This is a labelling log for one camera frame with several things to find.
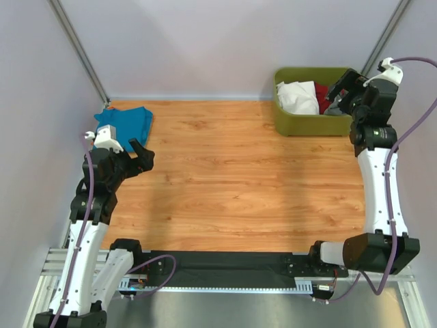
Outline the white t shirt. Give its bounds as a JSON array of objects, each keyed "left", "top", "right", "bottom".
[{"left": 277, "top": 81, "right": 320, "bottom": 115}]

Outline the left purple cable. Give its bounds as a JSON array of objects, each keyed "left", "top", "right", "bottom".
[{"left": 49, "top": 133, "right": 178, "bottom": 328}]

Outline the left aluminium corner post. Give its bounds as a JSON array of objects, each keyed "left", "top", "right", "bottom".
[{"left": 48, "top": 0, "right": 111, "bottom": 107}]

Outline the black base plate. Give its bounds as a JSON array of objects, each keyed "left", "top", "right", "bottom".
[{"left": 145, "top": 251, "right": 348, "bottom": 289}]

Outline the aluminium corner post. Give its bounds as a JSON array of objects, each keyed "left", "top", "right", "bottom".
[
  {"left": 361, "top": 0, "right": 412, "bottom": 75},
  {"left": 48, "top": 0, "right": 111, "bottom": 107}
]

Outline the grey t shirt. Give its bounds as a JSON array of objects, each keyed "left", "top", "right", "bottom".
[{"left": 324, "top": 95, "right": 345, "bottom": 116}]

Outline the dark red t shirt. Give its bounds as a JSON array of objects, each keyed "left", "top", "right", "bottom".
[{"left": 314, "top": 82, "right": 332, "bottom": 115}]

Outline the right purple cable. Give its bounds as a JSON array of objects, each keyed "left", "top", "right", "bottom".
[{"left": 312, "top": 57, "right": 437, "bottom": 305}]

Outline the aluminium frame rail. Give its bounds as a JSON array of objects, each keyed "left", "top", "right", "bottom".
[{"left": 28, "top": 248, "right": 431, "bottom": 327}]

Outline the folded blue t shirt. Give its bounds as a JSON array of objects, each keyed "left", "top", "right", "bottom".
[{"left": 94, "top": 107, "right": 153, "bottom": 153}]

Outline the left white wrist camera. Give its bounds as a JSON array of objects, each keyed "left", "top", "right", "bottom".
[{"left": 85, "top": 124, "right": 124, "bottom": 154}]

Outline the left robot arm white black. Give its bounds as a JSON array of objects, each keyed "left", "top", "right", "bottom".
[{"left": 33, "top": 138, "right": 154, "bottom": 327}]

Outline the olive green plastic bin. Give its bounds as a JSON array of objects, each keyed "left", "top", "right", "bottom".
[{"left": 272, "top": 66, "right": 352, "bottom": 137}]

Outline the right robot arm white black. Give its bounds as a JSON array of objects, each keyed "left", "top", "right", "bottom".
[{"left": 307, "top": 65, "right": 420, "bottom": 276}]

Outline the right aluminium corner post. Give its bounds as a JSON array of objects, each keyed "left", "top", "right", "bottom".
[{"left": 361, "top": 0, "right": 412, "bottom": 75}]

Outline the purple cable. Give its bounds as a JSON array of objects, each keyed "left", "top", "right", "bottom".
[
  {"left": 312, "top": 57, "right": 437, "bottom": 305},
  {"left": 49, "top": 133, "right": 178, "bottom": 328}
]

